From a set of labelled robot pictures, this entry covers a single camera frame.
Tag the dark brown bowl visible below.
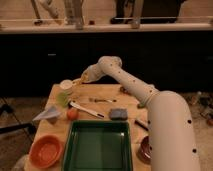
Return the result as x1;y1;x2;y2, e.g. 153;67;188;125
138;136;151;164

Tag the black chair leg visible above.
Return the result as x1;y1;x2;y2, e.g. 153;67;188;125
0;104;36;134

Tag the red tomato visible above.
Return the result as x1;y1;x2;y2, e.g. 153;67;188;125
67;108;79;121

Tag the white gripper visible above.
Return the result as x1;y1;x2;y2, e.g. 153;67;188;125
81;65;100;83

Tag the blue grey sponge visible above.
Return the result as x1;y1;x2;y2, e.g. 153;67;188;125
109;108;128;120

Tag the orange bowl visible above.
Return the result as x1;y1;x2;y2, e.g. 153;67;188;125
29;135;63;169

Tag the white paper cup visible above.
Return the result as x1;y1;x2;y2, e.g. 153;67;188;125
59;80;73;95

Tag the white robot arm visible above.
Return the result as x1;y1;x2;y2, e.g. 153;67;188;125
81;56;201;171

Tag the green plastic cup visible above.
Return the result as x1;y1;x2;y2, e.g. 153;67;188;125
56;92;69;108

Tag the white paper plane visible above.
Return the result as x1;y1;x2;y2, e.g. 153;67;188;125
33;106;61;121

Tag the yellow banana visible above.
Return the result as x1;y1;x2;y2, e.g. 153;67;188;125
73;78;83;86

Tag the green rectangular tray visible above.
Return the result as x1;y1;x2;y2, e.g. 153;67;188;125
61;121;133;171

